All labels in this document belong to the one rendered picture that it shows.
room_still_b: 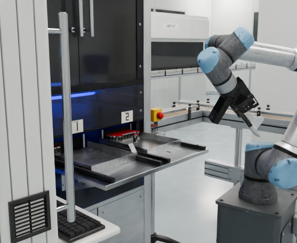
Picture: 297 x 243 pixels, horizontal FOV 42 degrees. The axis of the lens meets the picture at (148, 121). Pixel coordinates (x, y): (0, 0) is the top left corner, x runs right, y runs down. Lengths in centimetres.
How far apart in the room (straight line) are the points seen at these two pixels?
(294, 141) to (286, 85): 176
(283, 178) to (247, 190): 21
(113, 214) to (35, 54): 129
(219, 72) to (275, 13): 200
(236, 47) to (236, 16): 957
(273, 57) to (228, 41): 26
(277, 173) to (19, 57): 91
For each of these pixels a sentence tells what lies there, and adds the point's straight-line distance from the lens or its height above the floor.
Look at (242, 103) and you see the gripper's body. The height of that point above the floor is 120.
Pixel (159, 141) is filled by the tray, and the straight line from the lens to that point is 209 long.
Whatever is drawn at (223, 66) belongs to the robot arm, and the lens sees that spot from 126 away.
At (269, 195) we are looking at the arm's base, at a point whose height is 82.
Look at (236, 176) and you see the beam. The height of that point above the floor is 49.
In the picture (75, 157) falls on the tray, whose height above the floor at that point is 88.
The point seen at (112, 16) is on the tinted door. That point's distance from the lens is 197.
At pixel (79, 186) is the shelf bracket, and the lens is 176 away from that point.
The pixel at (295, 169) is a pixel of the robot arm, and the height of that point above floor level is 97.
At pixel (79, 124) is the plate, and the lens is 184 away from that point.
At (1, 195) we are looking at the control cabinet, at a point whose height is 102.
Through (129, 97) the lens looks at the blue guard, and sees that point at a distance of 205.
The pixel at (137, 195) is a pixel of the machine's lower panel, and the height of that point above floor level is 55.
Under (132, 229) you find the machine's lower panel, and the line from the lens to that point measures 228.
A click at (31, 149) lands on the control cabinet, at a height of 113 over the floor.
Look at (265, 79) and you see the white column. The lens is 324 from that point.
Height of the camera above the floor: 139
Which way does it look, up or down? 11 degrees down
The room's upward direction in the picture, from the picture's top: straight up
